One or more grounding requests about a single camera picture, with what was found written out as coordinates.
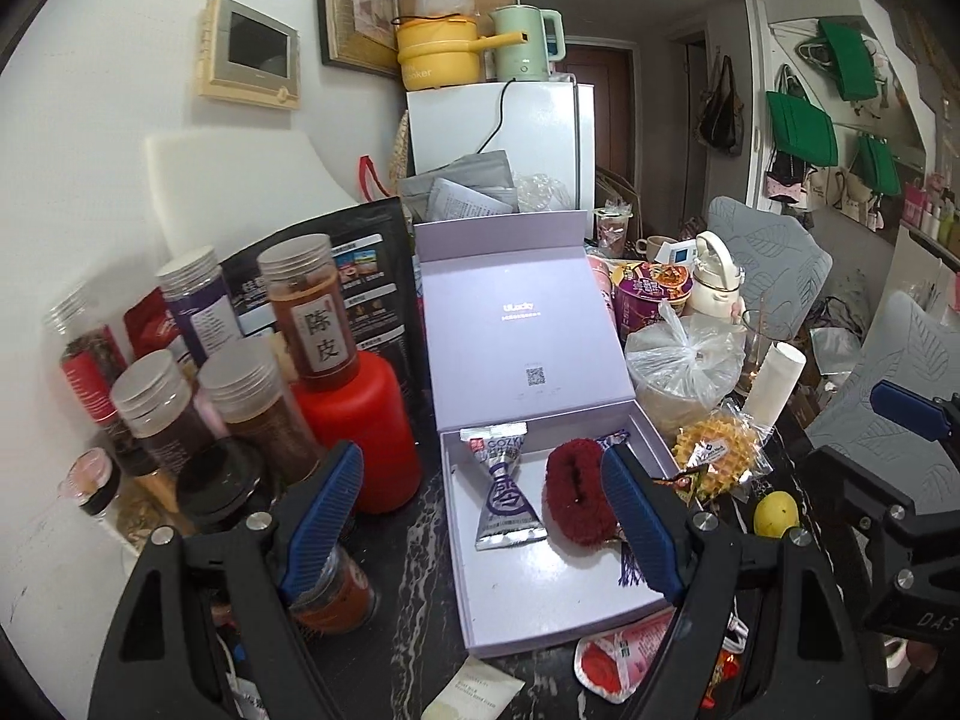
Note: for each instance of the clear drink cup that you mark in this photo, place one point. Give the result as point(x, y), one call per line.
point(613, 232)

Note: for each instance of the clear plastic wrapper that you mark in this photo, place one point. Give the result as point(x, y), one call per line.
point(544, 193)

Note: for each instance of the grey foil pouch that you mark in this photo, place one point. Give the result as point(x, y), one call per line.
point(465, 184)

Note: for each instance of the grey leaf-pattern chair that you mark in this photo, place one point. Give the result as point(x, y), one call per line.
point(885, 397)
point(765, 262)

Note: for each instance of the white hand cream tube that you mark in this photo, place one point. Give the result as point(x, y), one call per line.
point(480, 690)

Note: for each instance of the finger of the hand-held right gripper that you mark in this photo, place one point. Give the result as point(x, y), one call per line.
point(862, 487)
point(911, 409)

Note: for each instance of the wall intercom panel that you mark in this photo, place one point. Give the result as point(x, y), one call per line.
point(251, 49)

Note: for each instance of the purple label jar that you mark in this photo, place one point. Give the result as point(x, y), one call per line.
point(199, 307)

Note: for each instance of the orange label jar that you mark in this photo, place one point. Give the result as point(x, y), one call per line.
point(337, 600)

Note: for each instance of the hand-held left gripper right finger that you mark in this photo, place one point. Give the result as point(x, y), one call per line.
point(645, 525)

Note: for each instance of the white tote bag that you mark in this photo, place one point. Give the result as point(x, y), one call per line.
point(840, 195)

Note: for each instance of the waffle cookie pack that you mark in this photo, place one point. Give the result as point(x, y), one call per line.
point(716, 450)

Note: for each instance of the brown door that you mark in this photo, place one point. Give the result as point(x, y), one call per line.
point(600, 105)

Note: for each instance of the brown spice jar silver lid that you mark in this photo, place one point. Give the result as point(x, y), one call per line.
point(161, 409)
point(259, 405)

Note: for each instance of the row of bottles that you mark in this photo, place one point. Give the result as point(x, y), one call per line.
point(934, 214)

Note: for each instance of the white fridge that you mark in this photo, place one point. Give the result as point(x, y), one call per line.
point(525, 127)

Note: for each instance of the black stand-up pouch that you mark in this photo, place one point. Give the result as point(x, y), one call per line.
point(375, 277)

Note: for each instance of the gold picture frame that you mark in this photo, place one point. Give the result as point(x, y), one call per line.
point(360, 7)

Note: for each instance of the black hanging bag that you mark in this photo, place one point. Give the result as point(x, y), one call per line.
point(720, 112)

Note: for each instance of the pink sachet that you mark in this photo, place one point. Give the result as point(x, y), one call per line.
point(622, 652)

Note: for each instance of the dark red fuzzy scrunchie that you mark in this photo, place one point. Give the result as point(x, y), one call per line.
point(574, 495)

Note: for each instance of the small black-lid jar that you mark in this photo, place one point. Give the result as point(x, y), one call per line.
point(94, 480)

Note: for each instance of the lavender gift box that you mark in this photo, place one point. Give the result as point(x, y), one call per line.
point(517, 360)

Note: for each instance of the green label black-lid jar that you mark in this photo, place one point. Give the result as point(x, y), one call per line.
point(225, 484)

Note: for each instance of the pink paper cup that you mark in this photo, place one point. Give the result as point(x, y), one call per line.
point(604, 281)

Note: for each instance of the red pouch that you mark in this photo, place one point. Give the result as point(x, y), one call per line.
point(154, 326)

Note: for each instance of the purple silver snack packet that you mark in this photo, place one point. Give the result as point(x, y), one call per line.
point(506, 495)

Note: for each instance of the purple instant noodle cup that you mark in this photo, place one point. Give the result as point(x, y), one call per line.
point(652, 296)

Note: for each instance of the white paper roll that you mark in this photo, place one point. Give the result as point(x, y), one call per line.
point(772, 382)

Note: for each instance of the brown jar white label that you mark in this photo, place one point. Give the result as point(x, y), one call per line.
point(307, 315)

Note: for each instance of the red label jar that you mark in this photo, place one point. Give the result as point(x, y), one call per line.
point(90, 360)

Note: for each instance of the green electric kettle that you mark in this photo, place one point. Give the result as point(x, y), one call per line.
point(525, 45)

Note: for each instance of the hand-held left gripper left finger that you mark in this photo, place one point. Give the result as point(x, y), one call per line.
point(319, 525)

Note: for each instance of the red bottle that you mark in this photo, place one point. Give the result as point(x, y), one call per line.
point(360, 435)

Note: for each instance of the yellow cooking pot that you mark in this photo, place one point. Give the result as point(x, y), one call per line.
point(442, 52)

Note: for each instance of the yellow lemon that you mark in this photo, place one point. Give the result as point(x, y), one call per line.
point(776, 514)

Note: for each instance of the white mug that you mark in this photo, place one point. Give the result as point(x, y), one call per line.
point(651, 249)

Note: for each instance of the plastic bag covered bowl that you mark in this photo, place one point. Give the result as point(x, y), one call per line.
point(682, 375)

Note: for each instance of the yellow powder jar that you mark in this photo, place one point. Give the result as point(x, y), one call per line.
point(161, 499)

